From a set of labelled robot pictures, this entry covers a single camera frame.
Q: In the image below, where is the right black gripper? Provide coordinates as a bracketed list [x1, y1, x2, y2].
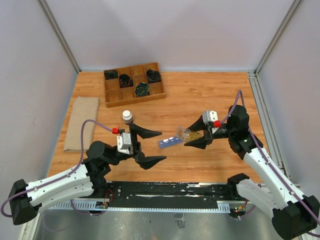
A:
[183, 115, 235, 149]

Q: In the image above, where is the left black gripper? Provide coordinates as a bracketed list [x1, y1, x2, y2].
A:
[106, 124, 168, 169]

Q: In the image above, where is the clear jar of yellow pills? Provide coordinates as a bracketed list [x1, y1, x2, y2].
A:
[176, 127, 202, 143]

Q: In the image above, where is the blue weekly pill organizer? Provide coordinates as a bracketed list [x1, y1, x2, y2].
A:
[158, 136, 184, 149]

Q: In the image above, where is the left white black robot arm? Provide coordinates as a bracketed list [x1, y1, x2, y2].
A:
[0, 122, 166, 226]

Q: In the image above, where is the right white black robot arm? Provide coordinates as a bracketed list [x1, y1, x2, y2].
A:
[185, 104, 320, 240]

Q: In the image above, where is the brown bottle with white cap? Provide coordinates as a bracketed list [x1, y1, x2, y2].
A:
[122, 110, 133, 125]

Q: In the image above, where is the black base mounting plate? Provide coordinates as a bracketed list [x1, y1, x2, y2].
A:
[87, 181, 246, 210]

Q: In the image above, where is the wooden compartment tray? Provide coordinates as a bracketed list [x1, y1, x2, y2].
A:
[103, 62, 166, 108]

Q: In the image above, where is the folded beige cloth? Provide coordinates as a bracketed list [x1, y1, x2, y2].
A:
[63, 96, 100, 152]

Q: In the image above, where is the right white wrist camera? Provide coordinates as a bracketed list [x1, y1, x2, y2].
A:
[202, 110, 219, 125]

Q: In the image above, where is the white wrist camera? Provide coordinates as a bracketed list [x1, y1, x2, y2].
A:
[202, 110, 219, 125]
[116, 132, 132, 155]

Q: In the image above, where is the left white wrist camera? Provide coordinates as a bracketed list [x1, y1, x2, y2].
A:
[116, 132, 132, 155]

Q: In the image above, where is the grey slotted cable duct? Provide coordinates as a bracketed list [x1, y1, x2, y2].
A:
[49, 200, 231, 214]

